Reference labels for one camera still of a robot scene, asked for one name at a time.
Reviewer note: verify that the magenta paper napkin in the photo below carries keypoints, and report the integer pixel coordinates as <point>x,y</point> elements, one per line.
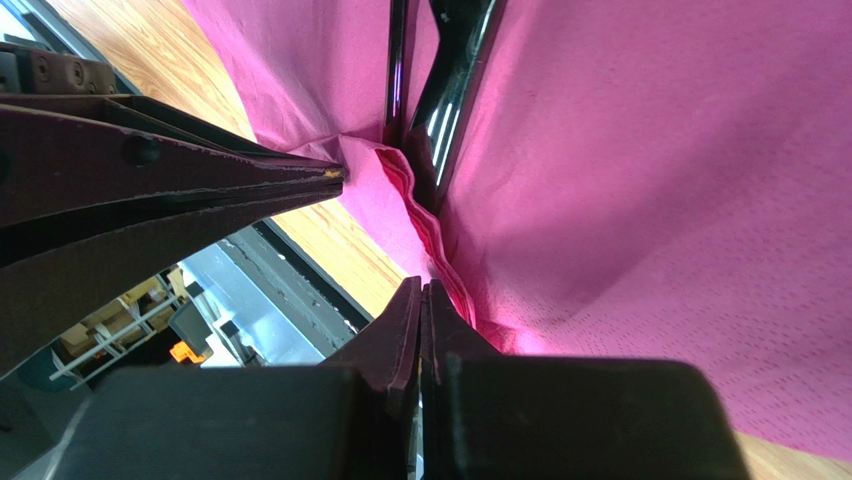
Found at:
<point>638,178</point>

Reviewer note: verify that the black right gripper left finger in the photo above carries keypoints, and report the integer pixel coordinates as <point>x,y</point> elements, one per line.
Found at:
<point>348,417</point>

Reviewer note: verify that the black table knife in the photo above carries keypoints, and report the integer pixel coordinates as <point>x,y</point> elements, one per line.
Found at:
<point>466,34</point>

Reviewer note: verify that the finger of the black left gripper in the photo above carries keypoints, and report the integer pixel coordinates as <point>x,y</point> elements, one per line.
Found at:
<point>58,269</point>

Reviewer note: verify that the purple metal spoon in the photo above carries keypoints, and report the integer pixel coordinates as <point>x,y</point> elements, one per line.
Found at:
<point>396,81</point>

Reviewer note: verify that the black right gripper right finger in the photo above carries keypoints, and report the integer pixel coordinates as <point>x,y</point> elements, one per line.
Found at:
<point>489,415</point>

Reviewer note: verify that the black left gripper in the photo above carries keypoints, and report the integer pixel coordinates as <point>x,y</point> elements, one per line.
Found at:
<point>64,154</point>

